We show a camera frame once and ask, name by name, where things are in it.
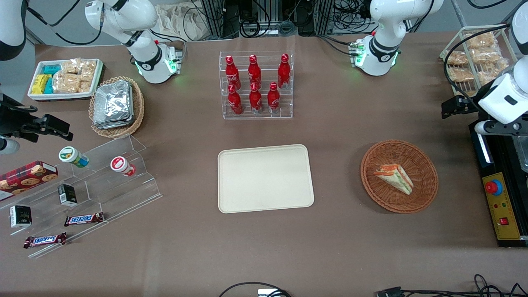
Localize light wicker basket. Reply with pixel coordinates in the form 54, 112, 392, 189
89, 76, 145, 138

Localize cream cloth bag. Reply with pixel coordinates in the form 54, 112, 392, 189
155, 3, 209, 42

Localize clear acrylic bottle rack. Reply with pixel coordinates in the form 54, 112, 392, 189
219, 51, 294, 120

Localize silver foil pack stack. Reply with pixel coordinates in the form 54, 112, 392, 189
93, 80, 134, 130

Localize triangular sandwich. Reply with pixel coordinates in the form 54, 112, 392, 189
374, 164, 414, 196

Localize red tartan cookie box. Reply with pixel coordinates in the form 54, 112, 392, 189
0, 160, 59, 202

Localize black control box yellow panel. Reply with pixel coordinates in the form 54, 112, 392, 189
469, 120, 528, 248

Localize black cable bundle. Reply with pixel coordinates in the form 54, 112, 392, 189
238, 18, 298, 38

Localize white wire basket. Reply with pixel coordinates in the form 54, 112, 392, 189
439, 25, 521, 98

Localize black cable loop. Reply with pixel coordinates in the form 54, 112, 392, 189
218, 281, 292, 297

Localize red cola bottle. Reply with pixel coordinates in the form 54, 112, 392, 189
227, 85, 243, 116
249, 82, 263, 115
225, 55, 242, 91
247, 54, 262, 90
267, 82, 281, 114
277, 53, 292, 90

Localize clear acrylic stepped display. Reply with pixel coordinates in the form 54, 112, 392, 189
0, 134, 163, 259

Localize steel pan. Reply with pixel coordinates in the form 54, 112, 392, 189
514, 134, 528, 172

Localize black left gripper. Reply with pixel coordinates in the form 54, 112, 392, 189
441, 95, 483, 120

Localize white rectangular snack tray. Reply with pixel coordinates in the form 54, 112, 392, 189
27, 59, 104, 102

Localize snickers chocolate bar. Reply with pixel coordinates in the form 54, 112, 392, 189
64, 212, 105, 227
24, 232, 68, 249

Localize aluminium profile frame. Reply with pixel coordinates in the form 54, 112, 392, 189
200, 0, 232, 40
313, 0, 337, 36

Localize black cable with connector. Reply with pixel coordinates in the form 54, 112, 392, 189
375, 274, 528, 297

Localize brown wicker basket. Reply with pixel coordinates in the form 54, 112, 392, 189
360, 140, 439, 214

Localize small black carton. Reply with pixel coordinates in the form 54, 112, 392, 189
9, 205, 33, 229
57, 184, 78, 207

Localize red lid yoghurt cup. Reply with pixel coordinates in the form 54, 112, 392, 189
110, 156, 137, 177

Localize green lid yoghurt cup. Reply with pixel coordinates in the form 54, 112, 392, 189
58, 146, 90, 168

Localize bagged fried snack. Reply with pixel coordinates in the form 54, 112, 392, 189
464, 32, 498, 50
470, 47, 502, 65
447, 50, 469, 67
476, 60, 510, 85
448, 67, 475, 83

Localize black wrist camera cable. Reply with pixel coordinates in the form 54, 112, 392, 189
443, 24, 512, 114

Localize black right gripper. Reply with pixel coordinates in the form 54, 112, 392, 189
0, 94, 74, 143

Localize beige plastic tray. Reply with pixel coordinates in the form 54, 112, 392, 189
217, 144, 315, 214

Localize yellow snack pack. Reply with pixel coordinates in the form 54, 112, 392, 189
31, 74, 52, 95

